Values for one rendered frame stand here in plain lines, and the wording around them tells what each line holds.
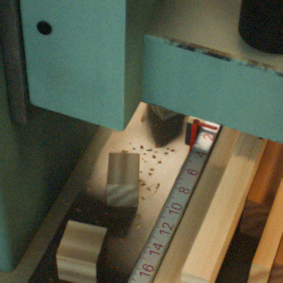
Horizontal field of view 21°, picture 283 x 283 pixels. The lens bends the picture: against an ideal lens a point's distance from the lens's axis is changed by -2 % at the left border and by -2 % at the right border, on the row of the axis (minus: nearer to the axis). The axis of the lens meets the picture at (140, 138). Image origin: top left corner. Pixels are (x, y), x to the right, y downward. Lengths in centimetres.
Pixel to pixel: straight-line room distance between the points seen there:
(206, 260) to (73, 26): 18
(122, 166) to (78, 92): 22
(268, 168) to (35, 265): 25
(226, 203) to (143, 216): 22
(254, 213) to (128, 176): 18
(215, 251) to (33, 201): 23
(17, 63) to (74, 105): 5
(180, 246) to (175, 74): 13
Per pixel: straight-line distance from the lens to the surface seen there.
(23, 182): 68
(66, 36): 53
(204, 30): 56
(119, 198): 77
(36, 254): 75
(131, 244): 75
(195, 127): 64
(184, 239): 58
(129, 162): 77
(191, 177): 61
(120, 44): 52
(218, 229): 55
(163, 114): 85
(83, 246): 71
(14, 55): 56
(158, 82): 58
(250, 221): 63
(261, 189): 62
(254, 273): 57
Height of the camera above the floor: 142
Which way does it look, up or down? 47 degrees down
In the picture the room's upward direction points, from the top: 2 degrees clockwise
